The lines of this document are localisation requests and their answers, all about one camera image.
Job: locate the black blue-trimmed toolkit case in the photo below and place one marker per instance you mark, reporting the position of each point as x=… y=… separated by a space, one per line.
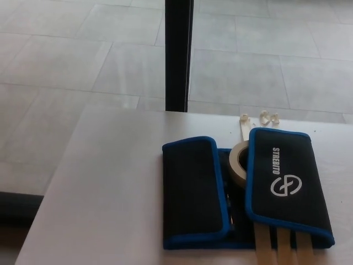
x=187 y=187

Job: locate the beige masking tape roll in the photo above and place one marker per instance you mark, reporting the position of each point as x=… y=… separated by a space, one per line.
x=234 y=168

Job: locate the black vertical frame post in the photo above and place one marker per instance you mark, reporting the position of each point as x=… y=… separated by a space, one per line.
x=176 y=55

